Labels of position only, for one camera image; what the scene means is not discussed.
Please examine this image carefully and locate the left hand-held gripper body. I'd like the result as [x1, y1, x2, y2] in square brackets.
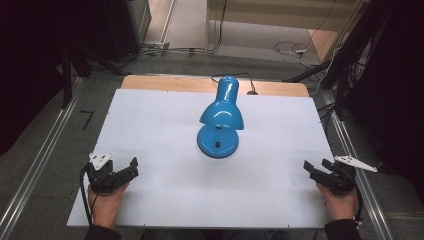
[86, 152, 122, 195]

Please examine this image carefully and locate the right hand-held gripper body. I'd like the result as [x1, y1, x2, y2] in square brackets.
[319, 155, 379, 197]

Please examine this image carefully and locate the blue desk lamp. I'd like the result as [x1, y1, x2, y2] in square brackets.
[196, 75, 245, 160]

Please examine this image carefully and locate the person's right hand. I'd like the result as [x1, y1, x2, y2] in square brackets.
[316, 182, 357, 222]

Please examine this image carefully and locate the person's left hand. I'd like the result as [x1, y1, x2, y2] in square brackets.
[87, 182, 130, 230]

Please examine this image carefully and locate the white board sheet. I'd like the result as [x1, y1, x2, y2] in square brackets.
[66, 88, 337, 230]

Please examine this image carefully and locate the black tripod stand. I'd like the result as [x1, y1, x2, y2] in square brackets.
[282, 6, 394, 116]

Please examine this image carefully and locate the black metal stand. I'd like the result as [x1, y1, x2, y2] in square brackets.
[59, 46, 75, 110]

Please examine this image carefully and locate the grey power strip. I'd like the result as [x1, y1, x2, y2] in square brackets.
[141, 41, 171, 52]

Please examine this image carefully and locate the dark cabinet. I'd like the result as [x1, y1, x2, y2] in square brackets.
[101, 0, 153, 62]

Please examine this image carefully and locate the light wooden furniture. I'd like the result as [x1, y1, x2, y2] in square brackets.
[205, 0, 368, 63]

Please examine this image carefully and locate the aluminium floor rail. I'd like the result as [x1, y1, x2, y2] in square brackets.
[0, 77, 85, 240]
[320, 89, 395, 240]

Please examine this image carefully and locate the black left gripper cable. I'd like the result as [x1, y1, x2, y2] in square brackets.
[79, 165, 95, 226]

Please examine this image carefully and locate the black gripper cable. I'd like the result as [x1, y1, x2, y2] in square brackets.
[346, 169, 365, 228]
[79, 165, 95, 226]

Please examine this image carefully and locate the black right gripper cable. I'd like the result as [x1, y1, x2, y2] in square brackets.
[346, 169, 365, 228]

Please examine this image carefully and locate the black lamp cable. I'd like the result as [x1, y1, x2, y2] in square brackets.
[211, 72, 259, 96]

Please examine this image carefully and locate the white floor cable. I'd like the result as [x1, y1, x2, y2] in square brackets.
[272, 40, 314, 69]

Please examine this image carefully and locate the black hanging cable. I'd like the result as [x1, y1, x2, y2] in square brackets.
[207, 0, 229, 55]

